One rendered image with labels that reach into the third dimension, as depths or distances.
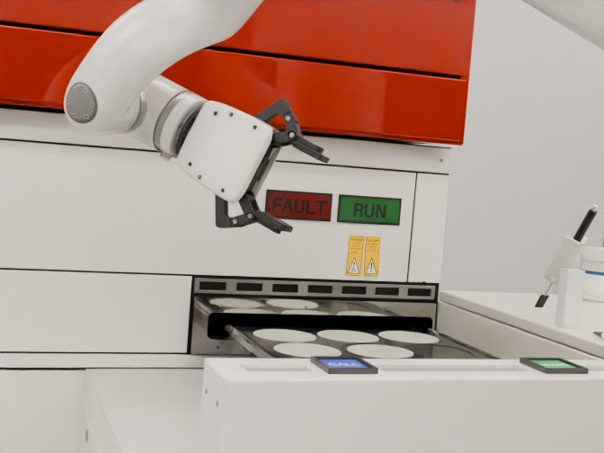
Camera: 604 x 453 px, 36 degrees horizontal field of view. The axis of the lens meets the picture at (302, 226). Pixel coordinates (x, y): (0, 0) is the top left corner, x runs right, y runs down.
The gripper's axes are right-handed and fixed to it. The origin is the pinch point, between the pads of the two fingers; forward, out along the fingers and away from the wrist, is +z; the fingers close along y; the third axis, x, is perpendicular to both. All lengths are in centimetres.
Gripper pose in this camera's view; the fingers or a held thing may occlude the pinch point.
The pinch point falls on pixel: (299, 190)
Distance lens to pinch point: 106.7
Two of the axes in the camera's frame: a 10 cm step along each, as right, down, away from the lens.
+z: 8.2, 4.7, -3.2
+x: 3.3, 0.7, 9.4
